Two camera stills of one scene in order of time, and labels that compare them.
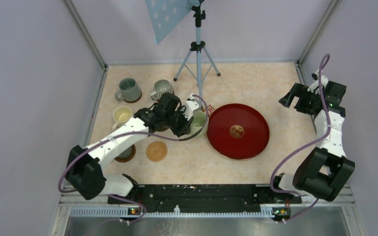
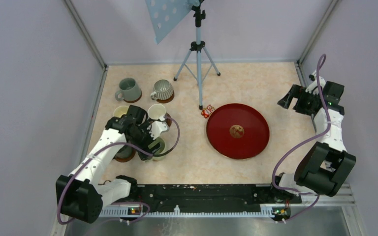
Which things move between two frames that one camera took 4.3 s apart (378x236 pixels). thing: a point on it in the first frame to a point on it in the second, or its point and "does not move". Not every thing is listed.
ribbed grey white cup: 161,87 does not move
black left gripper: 185,128 to 143,127
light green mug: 199,121 to 161,158
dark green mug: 126,153 does not move
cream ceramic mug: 121,114 does not move
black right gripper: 299,91 does not move
